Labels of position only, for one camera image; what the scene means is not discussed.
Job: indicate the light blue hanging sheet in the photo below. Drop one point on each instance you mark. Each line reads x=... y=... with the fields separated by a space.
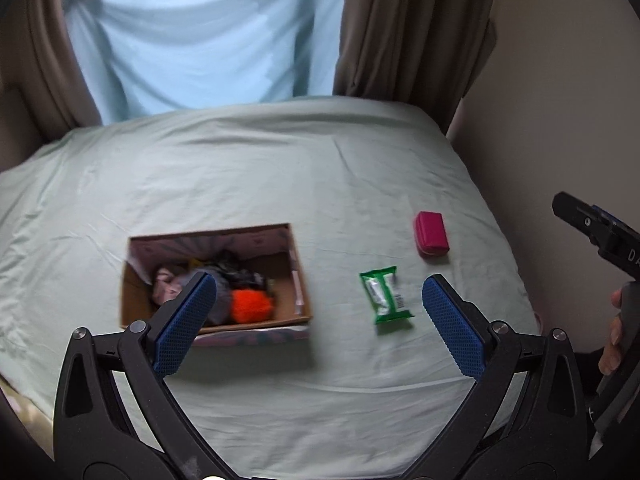
x=200 y=35

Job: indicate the magenta pouch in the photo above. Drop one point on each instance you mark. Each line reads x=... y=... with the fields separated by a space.
x=431 y=235

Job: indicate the grey-blue sock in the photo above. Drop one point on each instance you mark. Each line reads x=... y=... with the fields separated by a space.
x=221 y=305

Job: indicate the person's right hand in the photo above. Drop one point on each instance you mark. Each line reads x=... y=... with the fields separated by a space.
x=611 y=352

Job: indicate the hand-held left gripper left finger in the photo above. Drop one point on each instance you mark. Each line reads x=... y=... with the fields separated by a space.
x=185 y=325

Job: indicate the green wipes packet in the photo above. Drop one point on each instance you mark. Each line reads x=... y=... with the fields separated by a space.
x=386 y=301

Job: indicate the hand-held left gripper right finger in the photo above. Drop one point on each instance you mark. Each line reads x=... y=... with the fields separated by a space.
x=452 y=330

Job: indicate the cardboard box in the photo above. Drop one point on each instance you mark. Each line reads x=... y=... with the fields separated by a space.
x=280 y=270

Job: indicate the dark patterned scrunchie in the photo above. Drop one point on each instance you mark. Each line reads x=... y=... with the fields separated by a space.
x=246 y=278

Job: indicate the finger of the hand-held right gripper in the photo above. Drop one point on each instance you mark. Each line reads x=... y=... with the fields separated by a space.
x=610 y=219
x=575 y=212

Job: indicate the orange fluffy pompom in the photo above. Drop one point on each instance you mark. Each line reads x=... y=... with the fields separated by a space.
x=251 y=307

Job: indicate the taupe curtain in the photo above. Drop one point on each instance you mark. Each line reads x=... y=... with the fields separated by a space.
x=400 y=35
x=55 y=60

